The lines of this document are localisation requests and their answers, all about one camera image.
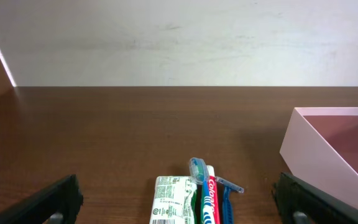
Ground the blue green toothbrush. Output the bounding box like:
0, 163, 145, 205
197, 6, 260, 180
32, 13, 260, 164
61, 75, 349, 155
189, 157, 216, 224

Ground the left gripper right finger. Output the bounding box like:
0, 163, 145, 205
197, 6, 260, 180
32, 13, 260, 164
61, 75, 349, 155
272, 172, 358, 224

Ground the white green soap packet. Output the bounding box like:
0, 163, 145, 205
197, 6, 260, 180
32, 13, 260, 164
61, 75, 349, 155
149, 176, 197, 224

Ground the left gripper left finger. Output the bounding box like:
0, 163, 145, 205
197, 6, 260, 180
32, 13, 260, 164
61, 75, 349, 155
0, 174, 84, 224

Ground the red white Colgate toothpaste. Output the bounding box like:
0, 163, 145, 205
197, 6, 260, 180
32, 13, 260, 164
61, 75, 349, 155
206, 165, 221, 224

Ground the blue disposable razor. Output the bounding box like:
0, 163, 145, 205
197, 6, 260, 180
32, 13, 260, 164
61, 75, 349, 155
216, 176, 244, 224

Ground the white square cardboard box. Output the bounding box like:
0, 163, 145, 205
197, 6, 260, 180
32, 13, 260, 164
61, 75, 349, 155
280, 107, 358, 209

